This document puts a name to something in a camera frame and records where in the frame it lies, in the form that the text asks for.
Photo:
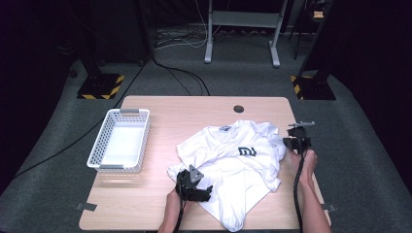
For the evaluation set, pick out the person's left hand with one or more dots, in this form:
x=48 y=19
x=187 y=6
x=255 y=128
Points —
x=173 y=207

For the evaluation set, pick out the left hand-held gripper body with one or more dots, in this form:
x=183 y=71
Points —
x=189 y=181

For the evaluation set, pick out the person's right hand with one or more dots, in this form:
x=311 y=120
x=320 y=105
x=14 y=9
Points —
x=306 y=165

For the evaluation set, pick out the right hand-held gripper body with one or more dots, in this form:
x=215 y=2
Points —
x=298 y=131

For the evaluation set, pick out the black tripod with tan box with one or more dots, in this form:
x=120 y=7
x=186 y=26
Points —
x=317 y=14

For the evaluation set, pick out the white perforated plastic basket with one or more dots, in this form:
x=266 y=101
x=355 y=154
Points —
x=124 y=142

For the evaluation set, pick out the white t-shirt with dark print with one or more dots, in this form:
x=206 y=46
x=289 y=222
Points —
x=233 y=174

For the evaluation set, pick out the white metal desk frame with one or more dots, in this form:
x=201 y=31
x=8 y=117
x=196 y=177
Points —
x=243 y=18

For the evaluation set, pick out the grey tape piece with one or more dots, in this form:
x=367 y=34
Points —
x=86 y=206
x=329 y=207

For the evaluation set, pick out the black stand with striped base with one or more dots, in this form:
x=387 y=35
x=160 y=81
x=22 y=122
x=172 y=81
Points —
x=97 y=85
x=315 y=87

